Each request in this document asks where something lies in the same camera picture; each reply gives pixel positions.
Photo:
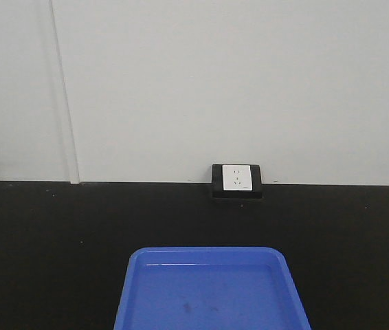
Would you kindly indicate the blue plastic tray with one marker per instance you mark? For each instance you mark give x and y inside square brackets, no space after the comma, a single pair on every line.
[209,288]

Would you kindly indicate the white socket in black box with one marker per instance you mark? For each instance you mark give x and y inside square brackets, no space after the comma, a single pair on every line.
[236,181]

